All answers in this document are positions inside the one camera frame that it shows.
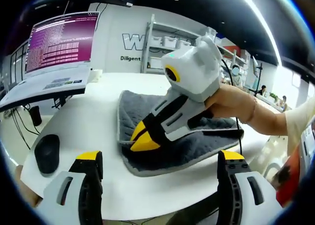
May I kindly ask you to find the small black box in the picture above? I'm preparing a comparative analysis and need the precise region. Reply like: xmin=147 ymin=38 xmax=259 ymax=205
xmin=31 ymin=106 xmax=42 ymax=127

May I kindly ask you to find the person's right hand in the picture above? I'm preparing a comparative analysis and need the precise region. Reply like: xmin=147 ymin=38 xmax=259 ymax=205
xmin=204 ymin=83 xmax=256 ymax=124

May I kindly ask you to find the white worn chest device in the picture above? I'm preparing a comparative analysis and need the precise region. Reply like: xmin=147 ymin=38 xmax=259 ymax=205
xmin=300 ymin=123 xmax=315 ymax=166

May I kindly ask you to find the white laptop purple screen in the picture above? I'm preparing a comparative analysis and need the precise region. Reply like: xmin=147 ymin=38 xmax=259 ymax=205
xmin=0 ymin=11 xmax=99 ymax=109

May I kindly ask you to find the white paper cup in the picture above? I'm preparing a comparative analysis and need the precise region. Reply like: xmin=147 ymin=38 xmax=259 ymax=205
xmin=88 ymin=69 xmax=103 ymax=82

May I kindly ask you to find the ceiling light strip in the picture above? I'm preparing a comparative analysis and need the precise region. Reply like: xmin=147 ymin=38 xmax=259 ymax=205
xmin=233 ymin=0 xmax=283 ymax=66

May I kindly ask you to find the person's cream shirt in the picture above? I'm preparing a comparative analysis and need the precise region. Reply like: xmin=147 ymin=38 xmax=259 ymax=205
xmin=284 ymin=96 xmax=315 ymax=161

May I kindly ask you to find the metal storage shelf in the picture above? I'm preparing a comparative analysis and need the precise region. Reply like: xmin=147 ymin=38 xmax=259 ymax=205
xmin=214 ymin=30 xmax=252 ymax=70
xmin=140 ymin=14 xmax=205 ymax=74

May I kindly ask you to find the grey towel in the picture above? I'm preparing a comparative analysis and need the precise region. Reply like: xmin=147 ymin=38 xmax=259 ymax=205
xmin=117 ymin=89 xmax=245 ymax=178

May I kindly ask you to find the black computer mouse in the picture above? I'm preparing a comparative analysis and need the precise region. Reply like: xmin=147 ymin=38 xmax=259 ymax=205
xmin=34 ymin=134 xmax=61 ymax=174

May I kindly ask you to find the group of white storage bins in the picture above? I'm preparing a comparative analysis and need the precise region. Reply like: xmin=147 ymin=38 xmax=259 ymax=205
xmin=147 ymin=35 xmax=192 ymax=70

